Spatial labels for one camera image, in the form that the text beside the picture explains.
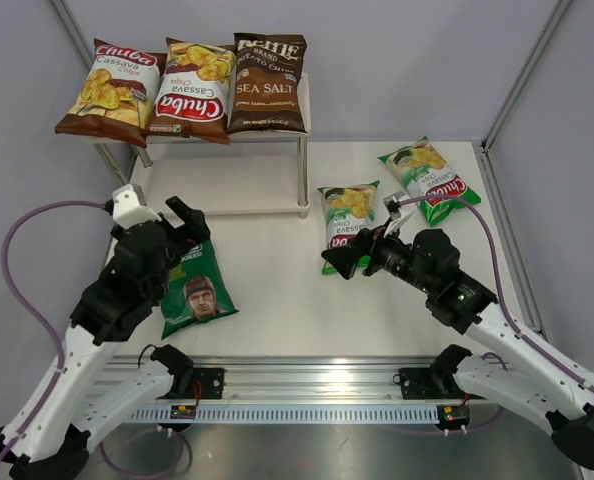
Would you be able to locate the green chuba bag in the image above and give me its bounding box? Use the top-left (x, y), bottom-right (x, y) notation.
top-left (318, 180), bottom-right (380, 249)
top-left (378, 136), bottom-right (481, 227)

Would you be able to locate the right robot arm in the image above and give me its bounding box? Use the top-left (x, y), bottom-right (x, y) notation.
top-left (321, 227), bottom-right (594, 471)

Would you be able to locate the white slotted cable duct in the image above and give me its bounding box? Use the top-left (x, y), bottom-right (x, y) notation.
top-left (126, 403), bottom-right (439, 425)

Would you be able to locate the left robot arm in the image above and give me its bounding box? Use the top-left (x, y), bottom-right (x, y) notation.
top-left (0, 193), bottom-right (210, 479)

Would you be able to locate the green Chuba bag middle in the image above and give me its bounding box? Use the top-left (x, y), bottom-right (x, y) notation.
top-left (318, 180), bottom-right (380, 249)

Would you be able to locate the green Chuba bag far right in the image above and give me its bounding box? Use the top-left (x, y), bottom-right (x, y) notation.
top-left (378, 136), bottom-right (481, 227)

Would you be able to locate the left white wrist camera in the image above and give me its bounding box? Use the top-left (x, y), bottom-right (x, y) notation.
top-left (110, 184), bottom-right (161, 229)

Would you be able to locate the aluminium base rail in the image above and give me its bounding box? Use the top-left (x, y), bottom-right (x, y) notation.
top-left (101, 355), bottom-right (503, 405)

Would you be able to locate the black mounting plate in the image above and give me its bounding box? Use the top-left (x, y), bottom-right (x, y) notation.
top-left (392, 367), bottom-right (466, 400)
top-left (165, 367), bottom-right (226, 401)

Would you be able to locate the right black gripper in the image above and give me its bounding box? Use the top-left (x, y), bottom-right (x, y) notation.
top-left (322, 217), bottom-right (436, 295)

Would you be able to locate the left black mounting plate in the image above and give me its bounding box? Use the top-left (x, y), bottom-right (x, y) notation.
top-left (165, 367), bottom-right (226, 401)

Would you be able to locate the white two-tier wooden shelf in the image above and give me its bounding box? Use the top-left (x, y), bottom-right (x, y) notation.
top-left (87, 72), bottom-right (311, 221)

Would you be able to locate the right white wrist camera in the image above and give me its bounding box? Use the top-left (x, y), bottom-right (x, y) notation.
top-left (383, 191), bottom-right (416, 236)

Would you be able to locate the brown Chuba cassava chips bag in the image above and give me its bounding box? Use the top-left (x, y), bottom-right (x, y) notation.
top-left (54, 39), bottom-right (167, 148)

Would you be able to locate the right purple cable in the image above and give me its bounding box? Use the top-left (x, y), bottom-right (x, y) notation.
top-left (401, 193), bottom-right (594, 401)

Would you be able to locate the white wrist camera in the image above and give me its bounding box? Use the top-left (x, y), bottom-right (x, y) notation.
top-left (110, 184), bottom-right (161, 229)
top-left (383, 191), bottom-right (416, 236)

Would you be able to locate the green Keogh's chips bag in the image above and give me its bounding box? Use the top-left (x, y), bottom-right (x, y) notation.
top-left (160, 240), bottom-right (239, 339)

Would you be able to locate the brown Kettle sea salt bag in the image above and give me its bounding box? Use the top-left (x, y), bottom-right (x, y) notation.
top-left (227, 33), bottom-right (307, 135)

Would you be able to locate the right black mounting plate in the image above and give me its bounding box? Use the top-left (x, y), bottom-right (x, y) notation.
top-left (392, 367), bottom-right (466, 400)

